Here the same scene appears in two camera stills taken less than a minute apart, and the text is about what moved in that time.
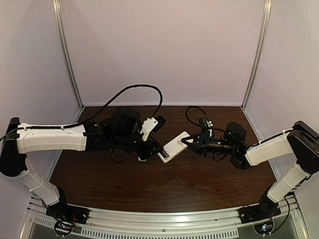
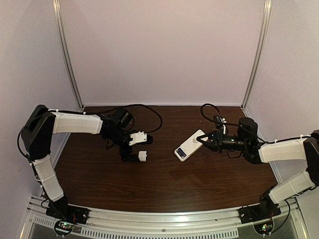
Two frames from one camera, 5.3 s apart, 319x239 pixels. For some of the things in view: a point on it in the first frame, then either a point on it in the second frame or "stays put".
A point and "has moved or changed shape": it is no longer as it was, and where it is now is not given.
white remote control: [174, 147] has moved or changed shape
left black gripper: [151, 144] -> [128, 158]
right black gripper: [204, 143] -> [217, 143]
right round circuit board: [264, 228] stays put
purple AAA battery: [165, 154] -> [181, 153]
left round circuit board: [63, 228] stays put
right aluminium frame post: [265, 29] stays put
